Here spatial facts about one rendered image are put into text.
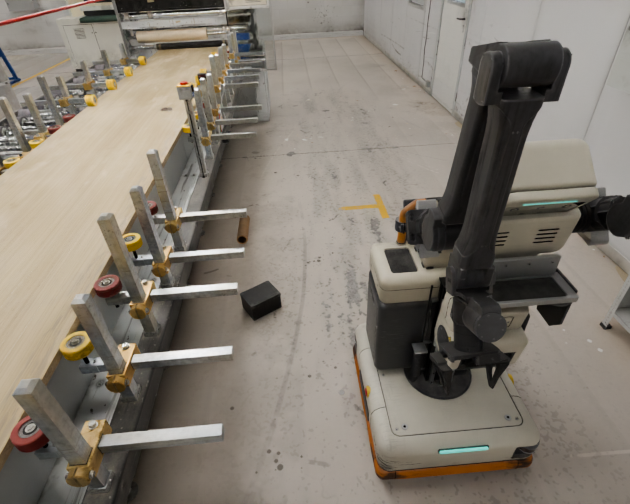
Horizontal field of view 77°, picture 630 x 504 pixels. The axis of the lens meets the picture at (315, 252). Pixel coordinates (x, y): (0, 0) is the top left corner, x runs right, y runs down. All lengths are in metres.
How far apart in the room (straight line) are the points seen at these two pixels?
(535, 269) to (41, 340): 1.35
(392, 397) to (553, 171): 1.10
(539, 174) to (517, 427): 1.09
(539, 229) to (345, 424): 1.28
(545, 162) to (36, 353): 1.35
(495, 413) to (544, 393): 0.55
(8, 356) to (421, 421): 1.37
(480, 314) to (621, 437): 1.62
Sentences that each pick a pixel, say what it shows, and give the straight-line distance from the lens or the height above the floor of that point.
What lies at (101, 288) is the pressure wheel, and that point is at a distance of 1.45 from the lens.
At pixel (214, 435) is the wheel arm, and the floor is 0.83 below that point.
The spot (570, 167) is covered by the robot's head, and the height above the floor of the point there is 1.35.
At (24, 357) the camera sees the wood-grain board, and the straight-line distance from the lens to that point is 1.35.
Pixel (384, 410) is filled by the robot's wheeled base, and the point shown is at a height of 0.28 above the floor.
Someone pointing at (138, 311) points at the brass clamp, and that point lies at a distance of 1.40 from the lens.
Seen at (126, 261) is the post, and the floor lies 1.03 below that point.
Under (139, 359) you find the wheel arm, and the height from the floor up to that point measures 0.82.
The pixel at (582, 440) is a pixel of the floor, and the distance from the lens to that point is 2.24.
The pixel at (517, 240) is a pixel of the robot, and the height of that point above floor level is 1.15.
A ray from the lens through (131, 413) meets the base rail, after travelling 1.34.
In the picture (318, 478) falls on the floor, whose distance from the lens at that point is 1.89.
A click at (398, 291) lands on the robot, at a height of 0.76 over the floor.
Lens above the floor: 1.73
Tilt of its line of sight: 37 degrees down
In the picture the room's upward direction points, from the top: 3 degrees counter-clockwise
